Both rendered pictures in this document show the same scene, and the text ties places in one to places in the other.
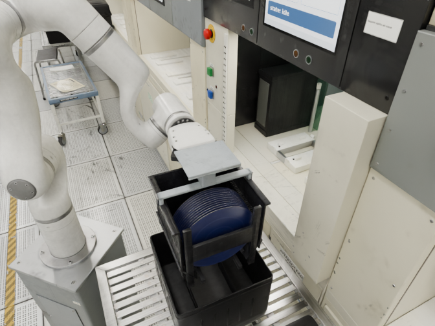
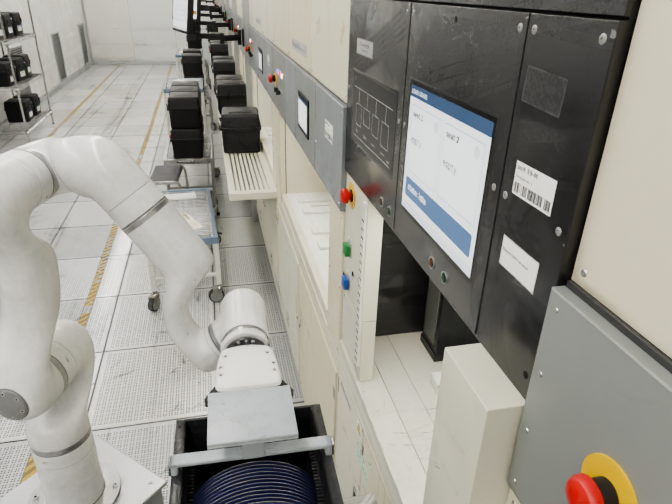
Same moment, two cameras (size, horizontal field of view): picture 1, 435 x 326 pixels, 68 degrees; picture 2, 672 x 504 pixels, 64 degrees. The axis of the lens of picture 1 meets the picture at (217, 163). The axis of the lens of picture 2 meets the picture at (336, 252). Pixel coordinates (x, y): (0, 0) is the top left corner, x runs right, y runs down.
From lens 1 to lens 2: 0.24 m
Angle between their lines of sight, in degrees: 15
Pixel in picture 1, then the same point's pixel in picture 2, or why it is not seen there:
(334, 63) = (470, 295)
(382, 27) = (518, 264)
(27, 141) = (31, 336)
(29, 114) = (41, 300)
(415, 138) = (555, 459)
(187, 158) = (221, 409)
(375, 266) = not seen: outside the picture
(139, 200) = not seen: hidden behind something
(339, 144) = (459, 432)
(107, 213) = not seen: hidden behind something
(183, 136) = (234, 368)
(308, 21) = (444, 221)
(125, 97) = (170, 295)
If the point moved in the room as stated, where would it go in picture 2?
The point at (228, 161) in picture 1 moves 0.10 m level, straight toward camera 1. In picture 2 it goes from (280, 426) to (251, 485)
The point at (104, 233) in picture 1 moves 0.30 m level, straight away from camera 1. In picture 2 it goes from (135, 484) to (141, 398)
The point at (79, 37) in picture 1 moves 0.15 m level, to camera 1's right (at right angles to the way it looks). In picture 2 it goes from (114, 211) to (201, 222)
